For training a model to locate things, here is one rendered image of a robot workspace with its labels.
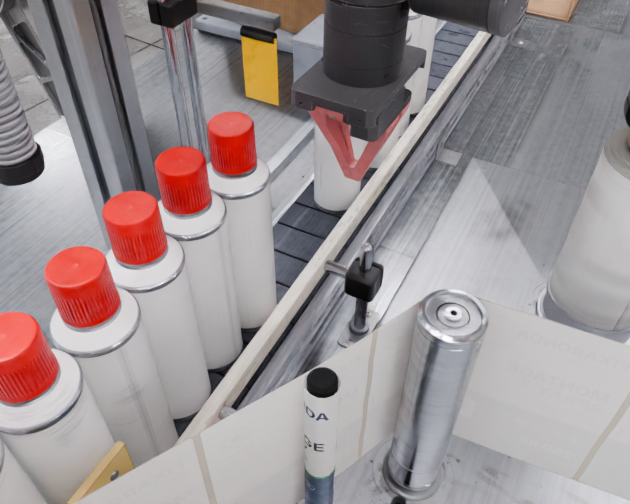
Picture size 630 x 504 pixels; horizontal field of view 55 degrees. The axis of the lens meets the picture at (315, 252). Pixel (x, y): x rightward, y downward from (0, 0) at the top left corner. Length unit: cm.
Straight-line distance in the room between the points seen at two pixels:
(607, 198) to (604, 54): 73
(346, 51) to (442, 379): 22
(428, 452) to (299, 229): 31
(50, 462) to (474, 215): 49
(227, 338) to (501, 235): 32
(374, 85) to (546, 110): 60
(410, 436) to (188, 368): 17
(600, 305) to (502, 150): 39
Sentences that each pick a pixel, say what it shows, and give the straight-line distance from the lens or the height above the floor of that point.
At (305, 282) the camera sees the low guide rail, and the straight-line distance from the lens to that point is 55.
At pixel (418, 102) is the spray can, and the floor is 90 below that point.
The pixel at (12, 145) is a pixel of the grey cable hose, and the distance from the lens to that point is 42.
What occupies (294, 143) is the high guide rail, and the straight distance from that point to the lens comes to 63.
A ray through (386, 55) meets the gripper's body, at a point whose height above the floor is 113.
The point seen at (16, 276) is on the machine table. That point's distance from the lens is 74.
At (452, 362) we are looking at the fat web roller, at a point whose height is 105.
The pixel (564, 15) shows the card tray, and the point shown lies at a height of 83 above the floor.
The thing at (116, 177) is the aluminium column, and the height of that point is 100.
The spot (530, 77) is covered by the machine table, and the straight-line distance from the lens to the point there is 109.
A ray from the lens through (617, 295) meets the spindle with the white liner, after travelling 54.
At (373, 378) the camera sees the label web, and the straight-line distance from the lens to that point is 37.
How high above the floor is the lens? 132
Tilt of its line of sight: 45 degrees down
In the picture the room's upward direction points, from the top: 1 degrees clockwise
